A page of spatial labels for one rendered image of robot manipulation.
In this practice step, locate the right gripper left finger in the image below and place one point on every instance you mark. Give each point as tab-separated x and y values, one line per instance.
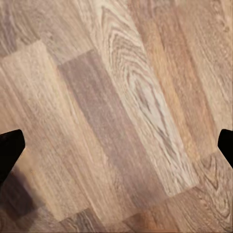
11	146

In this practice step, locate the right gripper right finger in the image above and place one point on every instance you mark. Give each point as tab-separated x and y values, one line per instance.
225	144

